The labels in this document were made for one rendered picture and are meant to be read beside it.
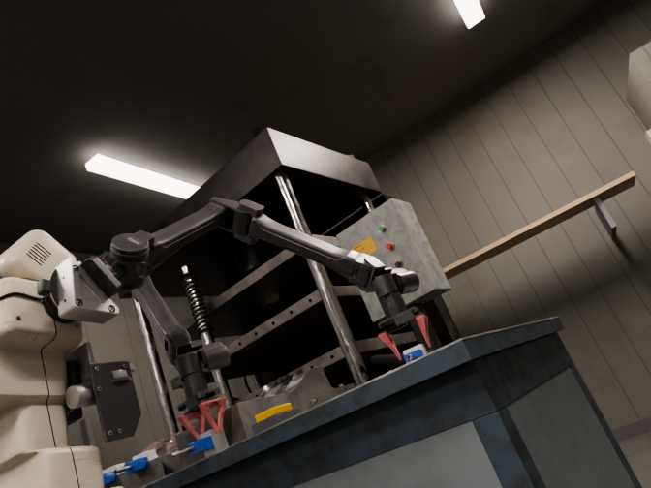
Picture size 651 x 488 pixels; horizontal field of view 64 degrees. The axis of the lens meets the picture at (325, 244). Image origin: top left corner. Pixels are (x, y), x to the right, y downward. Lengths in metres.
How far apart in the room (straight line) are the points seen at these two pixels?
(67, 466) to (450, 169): 3.91
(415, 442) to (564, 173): 3.54
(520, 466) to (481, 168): 3.69
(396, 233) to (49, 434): 1.36
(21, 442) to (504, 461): 0.86
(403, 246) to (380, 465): 1.09
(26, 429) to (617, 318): 3.76
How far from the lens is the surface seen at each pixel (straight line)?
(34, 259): 1.27
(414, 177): 4.64
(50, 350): 1.21
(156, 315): 1.51
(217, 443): 1.32
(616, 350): 4.24
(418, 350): 1.25
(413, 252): 1.98
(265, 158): 2.26
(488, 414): 0.96
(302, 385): 1.51
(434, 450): 1.02
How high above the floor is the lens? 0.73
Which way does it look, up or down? 19 degrees up
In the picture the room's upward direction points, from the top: 23 degrees counter-clockwise
